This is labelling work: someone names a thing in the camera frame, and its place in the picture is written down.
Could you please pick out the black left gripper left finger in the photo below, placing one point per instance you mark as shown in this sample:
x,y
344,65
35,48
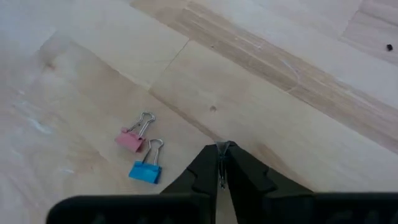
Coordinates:
x,y
199,177

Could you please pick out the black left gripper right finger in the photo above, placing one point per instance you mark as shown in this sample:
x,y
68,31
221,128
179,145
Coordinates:
x,y
248,180

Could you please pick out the pink binder clip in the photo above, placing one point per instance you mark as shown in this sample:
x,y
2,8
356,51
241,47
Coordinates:
x,y
130,141

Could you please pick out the small black debris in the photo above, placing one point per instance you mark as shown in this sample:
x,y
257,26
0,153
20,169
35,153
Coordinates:
x,y
389,47

